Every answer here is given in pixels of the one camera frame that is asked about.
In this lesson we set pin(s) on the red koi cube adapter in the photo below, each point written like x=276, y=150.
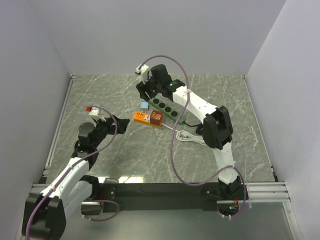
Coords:
x=156, y=118

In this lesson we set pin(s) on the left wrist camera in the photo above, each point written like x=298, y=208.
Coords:
x=94, y=113

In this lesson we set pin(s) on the black base bar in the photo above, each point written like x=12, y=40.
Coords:
x=172, y=203

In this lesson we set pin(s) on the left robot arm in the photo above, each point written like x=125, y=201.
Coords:
x=46, y=213

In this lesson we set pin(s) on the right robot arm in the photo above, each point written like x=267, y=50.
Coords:
x=217, y=129

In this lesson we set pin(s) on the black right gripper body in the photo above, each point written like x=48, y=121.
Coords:
x=150, y=87

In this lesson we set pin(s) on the orange power strip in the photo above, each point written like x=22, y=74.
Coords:
x=144, y=118

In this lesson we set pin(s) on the green power strip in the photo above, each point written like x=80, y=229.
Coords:
x=167, y=110

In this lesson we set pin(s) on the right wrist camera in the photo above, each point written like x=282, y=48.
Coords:
x=143, y=72

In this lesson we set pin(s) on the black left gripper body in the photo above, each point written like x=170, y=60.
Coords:
x=103, y=128

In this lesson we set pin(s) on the aluminium frame rail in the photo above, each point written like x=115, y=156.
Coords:
x=256, y=192

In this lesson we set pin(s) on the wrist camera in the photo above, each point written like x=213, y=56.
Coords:
x=94, y=113
x=143, y=72

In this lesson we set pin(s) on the blue charger plug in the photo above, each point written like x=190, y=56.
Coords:
x=144, y=105

